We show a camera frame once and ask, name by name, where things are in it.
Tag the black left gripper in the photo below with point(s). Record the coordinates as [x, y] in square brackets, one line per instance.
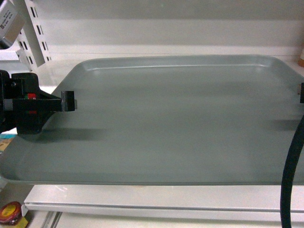
[20, 92]

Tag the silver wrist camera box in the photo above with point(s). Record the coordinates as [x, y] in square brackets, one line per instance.
[11, 24]

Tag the white upper shelf board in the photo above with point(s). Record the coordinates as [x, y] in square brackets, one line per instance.
[235, 203]

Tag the red lid jar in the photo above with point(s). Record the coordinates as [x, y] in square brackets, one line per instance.
[10, 214]

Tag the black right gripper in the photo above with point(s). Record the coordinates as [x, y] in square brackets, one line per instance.
[301, 92]

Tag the white slotted shelf upright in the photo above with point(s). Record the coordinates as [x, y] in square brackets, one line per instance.
[32, 37]

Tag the grey silver tray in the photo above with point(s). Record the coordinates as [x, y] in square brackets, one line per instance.
[191, 120]

